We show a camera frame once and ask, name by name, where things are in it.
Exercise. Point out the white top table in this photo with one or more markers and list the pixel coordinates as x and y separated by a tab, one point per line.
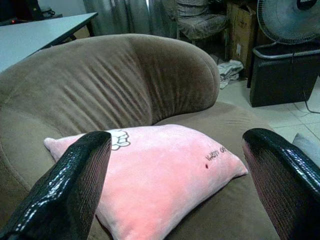
30	37

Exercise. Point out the white crumpled cloth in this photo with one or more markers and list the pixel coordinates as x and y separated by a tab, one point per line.
230	71

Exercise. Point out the grey standing fan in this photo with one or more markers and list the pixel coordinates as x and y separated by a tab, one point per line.
282	20

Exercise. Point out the brown plush round chair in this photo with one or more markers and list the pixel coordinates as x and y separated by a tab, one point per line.
100	82

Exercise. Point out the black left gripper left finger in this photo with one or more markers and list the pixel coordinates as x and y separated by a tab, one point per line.
57	200

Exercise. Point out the brown cardboard box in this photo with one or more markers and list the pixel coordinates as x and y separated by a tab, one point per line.
241	32

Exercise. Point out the black bin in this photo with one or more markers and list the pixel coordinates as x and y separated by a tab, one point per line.
277	80

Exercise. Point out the patterned fabric chair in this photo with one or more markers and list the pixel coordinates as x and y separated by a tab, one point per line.
200	22

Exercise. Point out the pink plush pillow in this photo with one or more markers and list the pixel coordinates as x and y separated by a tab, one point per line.
155	175

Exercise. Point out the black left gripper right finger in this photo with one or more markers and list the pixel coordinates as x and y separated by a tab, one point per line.
287	190

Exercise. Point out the black electronic device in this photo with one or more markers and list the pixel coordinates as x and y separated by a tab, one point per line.
22	10

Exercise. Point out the grey plush pillow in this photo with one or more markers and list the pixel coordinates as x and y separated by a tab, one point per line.
307	147

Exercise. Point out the grey curtain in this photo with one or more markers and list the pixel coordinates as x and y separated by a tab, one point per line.
125	15

